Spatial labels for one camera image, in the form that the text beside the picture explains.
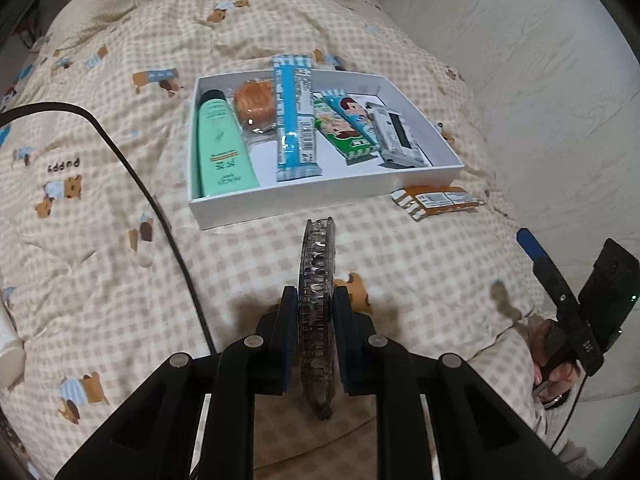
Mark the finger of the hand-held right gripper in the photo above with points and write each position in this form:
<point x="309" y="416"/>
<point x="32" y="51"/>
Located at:
<point x="542" y="265"/>

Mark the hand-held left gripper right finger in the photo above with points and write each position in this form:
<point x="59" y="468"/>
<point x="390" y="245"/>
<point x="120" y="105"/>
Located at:
<point x="345" y="340"/>

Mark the green hand cream tube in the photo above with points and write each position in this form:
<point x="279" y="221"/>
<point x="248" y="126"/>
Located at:
<point x="222" y="150"/>

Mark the orange striped snack packet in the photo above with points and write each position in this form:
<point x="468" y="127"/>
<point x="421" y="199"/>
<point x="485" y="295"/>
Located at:
<point x="435" y="202"/>

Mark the clear grey hair clip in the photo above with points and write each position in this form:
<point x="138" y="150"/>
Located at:
<point x="316" y="310"/>

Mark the person's right hand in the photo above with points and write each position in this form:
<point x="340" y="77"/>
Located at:
<point x="565" y="385"/>

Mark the grey black snack packet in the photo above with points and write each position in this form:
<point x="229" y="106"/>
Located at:
<point x="395" y="135"/>

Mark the blue cartoon snack packet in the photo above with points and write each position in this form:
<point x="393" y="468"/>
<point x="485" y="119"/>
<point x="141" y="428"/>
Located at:
<point x="357" y="115"/>

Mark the white cardboard box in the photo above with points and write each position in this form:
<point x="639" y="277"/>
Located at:
<point x="350" y="190"/>

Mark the green cartoon snack packet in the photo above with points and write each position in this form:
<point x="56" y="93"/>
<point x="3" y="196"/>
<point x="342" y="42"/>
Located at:
<point x="345" y="140"/>

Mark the bread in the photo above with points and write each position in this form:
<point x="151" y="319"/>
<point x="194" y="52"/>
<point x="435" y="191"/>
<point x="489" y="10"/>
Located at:
<point x="255" y="100"/>

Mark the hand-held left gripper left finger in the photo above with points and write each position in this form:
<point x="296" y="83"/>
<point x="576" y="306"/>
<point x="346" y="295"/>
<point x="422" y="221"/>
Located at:
<point x="286" y="340"/>

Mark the blue white snack bar packet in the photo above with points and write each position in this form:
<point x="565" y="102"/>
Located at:
<point x="295" y="120"/>

